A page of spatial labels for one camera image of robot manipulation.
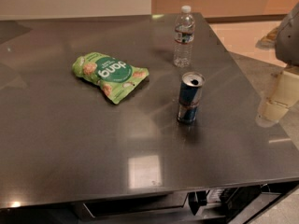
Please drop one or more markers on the clear plastic water bottle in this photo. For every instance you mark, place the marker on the clear plastic water bottle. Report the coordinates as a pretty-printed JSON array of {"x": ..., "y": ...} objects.
[{"x": 184, "y": 37}]

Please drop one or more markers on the green rice chip bag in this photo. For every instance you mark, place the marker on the green rice chip bag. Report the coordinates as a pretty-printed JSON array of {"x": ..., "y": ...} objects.
[{"x": 117, "y": 79}]

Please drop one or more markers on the blue silver redbull can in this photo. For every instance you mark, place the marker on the blue silver redbull can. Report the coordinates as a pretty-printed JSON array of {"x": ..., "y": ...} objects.
[{"x": 189, "y": 96}]

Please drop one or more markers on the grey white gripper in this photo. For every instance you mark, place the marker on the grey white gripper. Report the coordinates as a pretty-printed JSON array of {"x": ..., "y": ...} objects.
[{"x": 289, "y": 42}]

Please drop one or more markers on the black device under table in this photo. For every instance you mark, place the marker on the black device under table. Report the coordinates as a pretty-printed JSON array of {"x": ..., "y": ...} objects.
[{"x": 232, "y": 202}]

